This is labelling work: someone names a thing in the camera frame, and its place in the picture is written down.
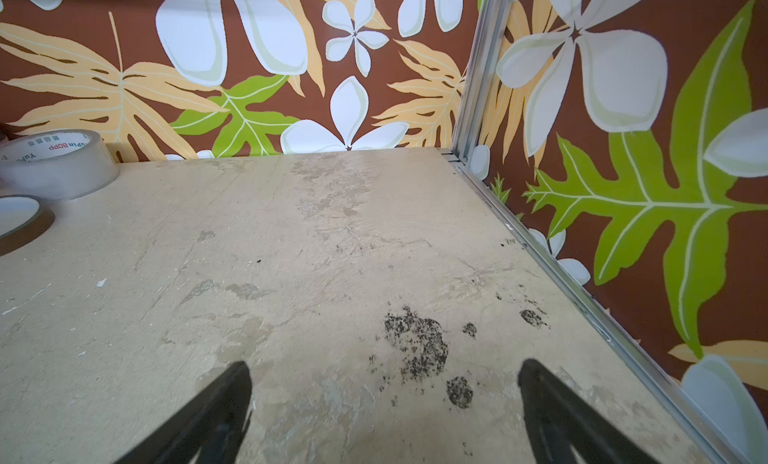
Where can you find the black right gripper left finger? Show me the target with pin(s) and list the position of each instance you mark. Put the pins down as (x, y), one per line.
(210, 428)

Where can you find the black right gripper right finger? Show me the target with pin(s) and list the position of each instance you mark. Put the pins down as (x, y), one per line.
(562, 428)

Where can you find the brown tape roll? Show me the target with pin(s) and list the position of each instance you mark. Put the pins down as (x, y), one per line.
(23, 219)

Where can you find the clear tape roll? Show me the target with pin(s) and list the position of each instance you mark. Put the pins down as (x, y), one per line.
(57, 165)

